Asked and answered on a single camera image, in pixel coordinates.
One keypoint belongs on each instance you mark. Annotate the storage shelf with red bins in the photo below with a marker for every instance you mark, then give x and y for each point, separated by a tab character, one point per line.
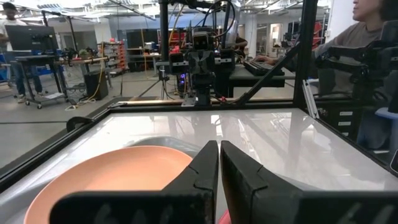
116	57

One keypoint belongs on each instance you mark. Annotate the person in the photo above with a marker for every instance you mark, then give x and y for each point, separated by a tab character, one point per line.
12	21
351	40

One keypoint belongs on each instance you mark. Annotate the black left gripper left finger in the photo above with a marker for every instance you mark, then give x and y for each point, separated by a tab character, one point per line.
174	205

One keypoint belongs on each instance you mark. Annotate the black computer monitor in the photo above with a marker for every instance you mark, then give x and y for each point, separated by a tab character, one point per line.
31	38

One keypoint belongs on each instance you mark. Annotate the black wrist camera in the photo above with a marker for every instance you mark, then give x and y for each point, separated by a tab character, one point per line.
202	40

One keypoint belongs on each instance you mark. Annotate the orange round plate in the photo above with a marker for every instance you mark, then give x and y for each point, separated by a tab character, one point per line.
118	171

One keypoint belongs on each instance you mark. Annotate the black table clamp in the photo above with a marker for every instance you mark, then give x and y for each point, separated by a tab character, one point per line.
77	122

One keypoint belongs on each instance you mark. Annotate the black office desk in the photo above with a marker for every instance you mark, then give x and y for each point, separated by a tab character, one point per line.
261	81

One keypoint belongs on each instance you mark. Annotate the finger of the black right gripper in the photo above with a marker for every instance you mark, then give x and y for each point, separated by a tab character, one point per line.
225	60
178	63

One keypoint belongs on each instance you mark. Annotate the black box on floor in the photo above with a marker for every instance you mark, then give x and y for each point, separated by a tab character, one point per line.
95	85

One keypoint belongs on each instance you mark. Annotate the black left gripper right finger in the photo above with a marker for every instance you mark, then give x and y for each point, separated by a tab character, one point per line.
264	205

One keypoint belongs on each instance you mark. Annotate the person's hand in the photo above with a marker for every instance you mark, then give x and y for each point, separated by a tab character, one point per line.
264	59

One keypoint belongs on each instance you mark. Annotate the black tripod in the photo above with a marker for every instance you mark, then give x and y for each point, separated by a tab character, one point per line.
161	84

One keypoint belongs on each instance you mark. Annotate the blue chair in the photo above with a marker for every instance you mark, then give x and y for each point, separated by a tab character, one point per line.
388	124

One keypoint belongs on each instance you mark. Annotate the black drawer cabinet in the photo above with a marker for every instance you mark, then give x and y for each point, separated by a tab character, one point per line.
340	118

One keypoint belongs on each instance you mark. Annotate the grey plastic tray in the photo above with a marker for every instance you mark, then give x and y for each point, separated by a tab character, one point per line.
168	143

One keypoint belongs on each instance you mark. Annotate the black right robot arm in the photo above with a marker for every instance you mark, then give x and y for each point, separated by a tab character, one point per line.
202	90

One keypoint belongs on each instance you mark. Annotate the black wheeled cart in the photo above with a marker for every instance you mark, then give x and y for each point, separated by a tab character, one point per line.
43	77

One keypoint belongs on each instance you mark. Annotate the black keyboard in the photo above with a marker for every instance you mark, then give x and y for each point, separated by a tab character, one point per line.
262	68

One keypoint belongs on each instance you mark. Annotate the black aluminium rig frame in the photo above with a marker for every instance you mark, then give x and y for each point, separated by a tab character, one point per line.
306	46

